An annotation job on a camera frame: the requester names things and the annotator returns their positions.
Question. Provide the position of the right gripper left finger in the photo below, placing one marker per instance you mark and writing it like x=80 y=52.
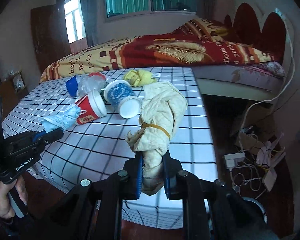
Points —
x=133 y=184

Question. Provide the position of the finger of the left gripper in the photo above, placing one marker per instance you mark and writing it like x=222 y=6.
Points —
x=46 y=138

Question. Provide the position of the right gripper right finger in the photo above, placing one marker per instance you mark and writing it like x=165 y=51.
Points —
x=171 y=168

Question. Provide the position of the light blue face mask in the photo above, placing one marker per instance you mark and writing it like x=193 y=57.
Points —
x=63 y=120

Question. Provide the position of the red paper cup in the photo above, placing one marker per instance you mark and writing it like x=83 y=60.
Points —
x=92 y=107

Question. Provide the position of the blue plastic cup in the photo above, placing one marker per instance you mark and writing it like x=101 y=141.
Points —
x=72 y=85

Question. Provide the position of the clear plastic bag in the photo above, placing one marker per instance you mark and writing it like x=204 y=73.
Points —
x=87 y=83

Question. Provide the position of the blue patterned paper cup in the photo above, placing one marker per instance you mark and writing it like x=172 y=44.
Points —
x=123 y=99

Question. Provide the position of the yellow knotted cloth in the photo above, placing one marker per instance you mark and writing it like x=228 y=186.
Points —
x=139 y=78

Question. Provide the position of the left hand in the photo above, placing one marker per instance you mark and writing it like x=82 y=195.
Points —
x=6 y=211

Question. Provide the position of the white power strip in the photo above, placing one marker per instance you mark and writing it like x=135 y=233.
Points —
x=231 y=160

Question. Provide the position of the white wifi router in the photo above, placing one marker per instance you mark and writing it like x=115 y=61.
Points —
x=272 y=167

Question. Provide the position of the cardboard box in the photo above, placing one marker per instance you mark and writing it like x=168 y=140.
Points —
x=262 y=143

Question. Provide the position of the brown wooden door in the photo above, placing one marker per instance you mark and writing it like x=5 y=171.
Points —
x=49 y=35

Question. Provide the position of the bed mattress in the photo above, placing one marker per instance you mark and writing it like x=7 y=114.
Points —
x=240 y=82

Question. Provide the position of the red yellow blanket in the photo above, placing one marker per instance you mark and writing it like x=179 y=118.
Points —
x=198 y=42

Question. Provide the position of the grey curtain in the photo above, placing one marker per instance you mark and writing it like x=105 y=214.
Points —
x=89 y=12

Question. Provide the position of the red white headboard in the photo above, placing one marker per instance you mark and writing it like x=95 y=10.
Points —
x=269 y=35

